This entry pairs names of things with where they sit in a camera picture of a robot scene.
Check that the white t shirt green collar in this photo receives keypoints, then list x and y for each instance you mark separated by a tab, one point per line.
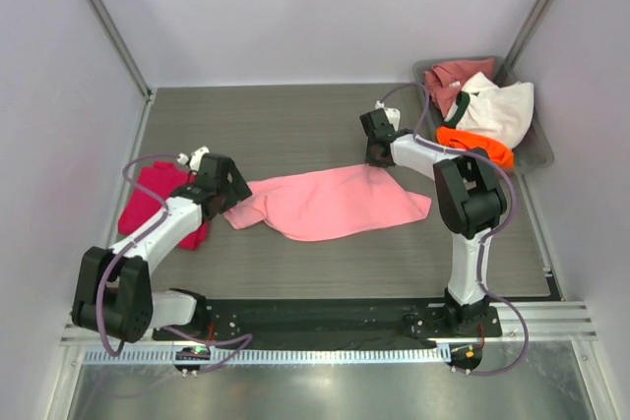
503	114

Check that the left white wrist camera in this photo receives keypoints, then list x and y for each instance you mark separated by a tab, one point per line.
192	161

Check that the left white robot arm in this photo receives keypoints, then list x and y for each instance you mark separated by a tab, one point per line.
114	295

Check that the white slotted cable duct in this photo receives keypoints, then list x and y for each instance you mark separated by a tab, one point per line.
198	355

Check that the aluminium front rail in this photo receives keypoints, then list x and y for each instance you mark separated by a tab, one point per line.
547	321

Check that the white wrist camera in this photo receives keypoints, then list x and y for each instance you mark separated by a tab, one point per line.
393	114
192	161

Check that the orange t shirt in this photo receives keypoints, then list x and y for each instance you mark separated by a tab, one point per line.
462	140

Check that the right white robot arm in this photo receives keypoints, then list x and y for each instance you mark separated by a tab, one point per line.
470	200

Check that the dusty rose t shirt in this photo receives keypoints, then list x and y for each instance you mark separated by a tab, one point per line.
444	80

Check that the left aluminium frame post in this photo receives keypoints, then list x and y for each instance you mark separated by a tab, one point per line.
120	47

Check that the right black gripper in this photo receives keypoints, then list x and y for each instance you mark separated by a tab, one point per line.
370	159

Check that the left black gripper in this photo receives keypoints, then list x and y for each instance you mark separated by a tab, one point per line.
237	191

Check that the aluminium frame post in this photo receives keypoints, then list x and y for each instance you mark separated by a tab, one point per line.
120	47
527	31

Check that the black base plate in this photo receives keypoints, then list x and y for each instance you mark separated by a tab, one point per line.
353	324

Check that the folded magenta t shirt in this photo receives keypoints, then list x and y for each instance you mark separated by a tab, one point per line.
161	178

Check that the light pink t shirt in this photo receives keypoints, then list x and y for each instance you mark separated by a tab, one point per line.
329	204

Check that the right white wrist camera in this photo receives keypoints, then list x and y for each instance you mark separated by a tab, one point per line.
393	114

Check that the grey plastic tray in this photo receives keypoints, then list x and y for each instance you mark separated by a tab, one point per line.
532	153

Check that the right aluminium frame post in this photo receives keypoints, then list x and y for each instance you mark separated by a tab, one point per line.
527	31

